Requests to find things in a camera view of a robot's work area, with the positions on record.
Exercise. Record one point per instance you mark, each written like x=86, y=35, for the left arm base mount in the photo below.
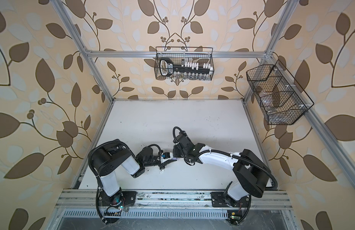
x=117, y=201

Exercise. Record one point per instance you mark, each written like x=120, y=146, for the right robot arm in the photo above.
x=254, y=177

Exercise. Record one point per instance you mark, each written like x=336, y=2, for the black wire basket right wall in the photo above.
x=280, y=97

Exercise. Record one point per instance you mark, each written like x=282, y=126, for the black wire basket wall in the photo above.
x=280, y=97
x=196, y=54

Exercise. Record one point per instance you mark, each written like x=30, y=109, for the black tool with white bits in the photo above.
x=168, y=68

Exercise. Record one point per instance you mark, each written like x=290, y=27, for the aluminium rail front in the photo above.
x=190, y=204

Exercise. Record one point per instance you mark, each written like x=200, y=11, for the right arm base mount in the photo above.
x=241, y=207

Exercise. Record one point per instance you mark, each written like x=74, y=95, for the black wire basket back wall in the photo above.
x=196, y=54

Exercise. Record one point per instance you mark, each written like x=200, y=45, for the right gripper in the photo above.
x=175, y=152

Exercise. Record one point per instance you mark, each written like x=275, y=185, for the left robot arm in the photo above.
x=104, y=160

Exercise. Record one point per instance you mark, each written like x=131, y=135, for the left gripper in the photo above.
x=162, y=166

